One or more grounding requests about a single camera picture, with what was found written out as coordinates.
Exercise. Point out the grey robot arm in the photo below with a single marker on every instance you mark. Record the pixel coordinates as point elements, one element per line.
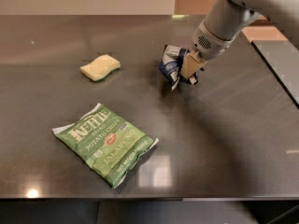
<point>227,18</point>

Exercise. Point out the blue chip bag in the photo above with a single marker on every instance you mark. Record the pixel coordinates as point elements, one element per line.
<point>171,64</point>

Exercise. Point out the green jalapeno chip bag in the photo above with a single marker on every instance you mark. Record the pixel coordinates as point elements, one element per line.
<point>109,144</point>

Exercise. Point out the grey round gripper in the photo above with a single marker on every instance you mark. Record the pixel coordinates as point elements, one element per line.
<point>209,46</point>

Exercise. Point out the yellow sponge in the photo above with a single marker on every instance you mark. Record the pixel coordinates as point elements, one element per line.
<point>100,67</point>

